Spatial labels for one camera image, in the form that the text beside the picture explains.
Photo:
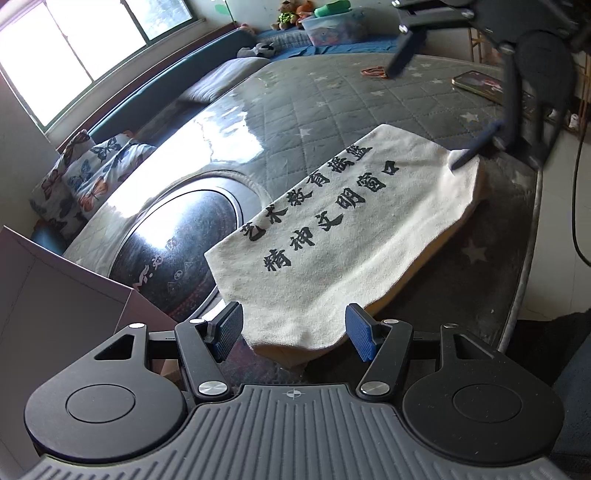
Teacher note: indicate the blue padded stool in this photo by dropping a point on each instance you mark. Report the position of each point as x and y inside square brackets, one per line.
[48, 237]

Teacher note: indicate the blue sofa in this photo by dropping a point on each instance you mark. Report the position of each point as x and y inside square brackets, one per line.
[152, 92]

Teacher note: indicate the gold metal rack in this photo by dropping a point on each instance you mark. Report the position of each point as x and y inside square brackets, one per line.
[476, 44]

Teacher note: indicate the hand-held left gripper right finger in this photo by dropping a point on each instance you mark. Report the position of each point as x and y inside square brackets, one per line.
[360, 332]

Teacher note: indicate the smartphone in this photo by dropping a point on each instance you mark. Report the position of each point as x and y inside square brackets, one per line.
[485, 85]

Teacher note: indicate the clear plastic storage bin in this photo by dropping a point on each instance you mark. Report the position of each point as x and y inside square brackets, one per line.
[334, 27]

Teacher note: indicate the beige canvas shopping bag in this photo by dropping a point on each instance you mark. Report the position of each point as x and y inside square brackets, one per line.
[346, 230]

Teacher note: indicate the round black induction cooktop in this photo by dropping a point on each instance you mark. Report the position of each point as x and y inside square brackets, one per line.
[184, 240]

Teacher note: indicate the orange plastic clip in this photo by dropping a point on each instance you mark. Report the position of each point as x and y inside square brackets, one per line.
[375, 72]

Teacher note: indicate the green plastic toy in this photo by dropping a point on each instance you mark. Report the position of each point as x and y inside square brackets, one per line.
[337, 8]

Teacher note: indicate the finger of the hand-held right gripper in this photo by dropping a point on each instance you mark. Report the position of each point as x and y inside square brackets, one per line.
[399, 55]
[475, 145]

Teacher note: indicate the person's dark clothing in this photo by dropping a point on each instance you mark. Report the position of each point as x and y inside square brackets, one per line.
[572, 392]

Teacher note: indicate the butterfly print pillow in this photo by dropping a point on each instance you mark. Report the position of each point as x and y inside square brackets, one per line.
[106, 175]
[55, 180]

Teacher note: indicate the white shoe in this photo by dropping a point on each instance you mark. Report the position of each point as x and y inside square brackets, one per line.
[575, 121]

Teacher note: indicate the orange plush toy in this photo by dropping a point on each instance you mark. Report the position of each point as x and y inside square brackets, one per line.
[305, 8]

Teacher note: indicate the pink cardboard box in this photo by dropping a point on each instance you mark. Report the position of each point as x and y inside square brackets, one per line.
[55, 300]

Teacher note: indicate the window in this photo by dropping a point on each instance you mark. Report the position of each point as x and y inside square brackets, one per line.
[92, 46]

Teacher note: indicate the teddy bear green outfit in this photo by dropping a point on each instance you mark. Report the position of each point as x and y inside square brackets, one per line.
[287, 16]

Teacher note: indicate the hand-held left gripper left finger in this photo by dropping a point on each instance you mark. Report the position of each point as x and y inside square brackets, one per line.
[228, 330]

